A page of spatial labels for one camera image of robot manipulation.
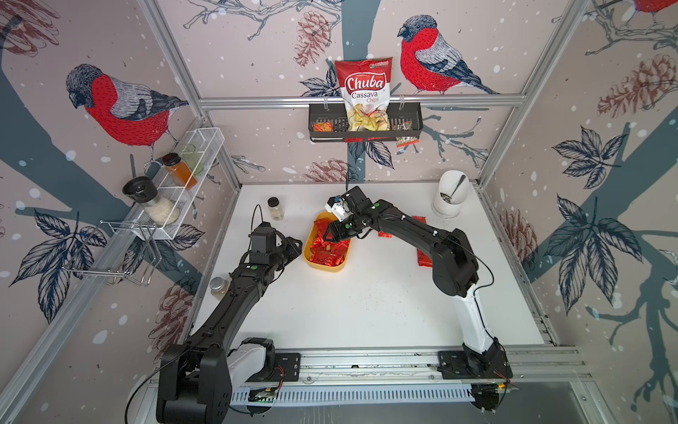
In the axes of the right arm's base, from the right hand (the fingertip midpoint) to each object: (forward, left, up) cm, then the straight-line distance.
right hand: (327, 236), depth 90 cm
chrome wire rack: (-21, +47, +13) cm, 53 cm away
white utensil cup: (+26, -46, +3) cm, 53 cm away
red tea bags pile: (-2, +1, -8) cm, 8 cm away
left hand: (-4, +7, +4) cm, 9 cm away
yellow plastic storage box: (0, +8, -7) cm, 10 cm away
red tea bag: (+17, -37, -11) cm, 43 cm away
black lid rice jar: (-10, +41, +25) cm, 49 cm away
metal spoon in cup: (+26, -49, -7) cm, 56 cm away
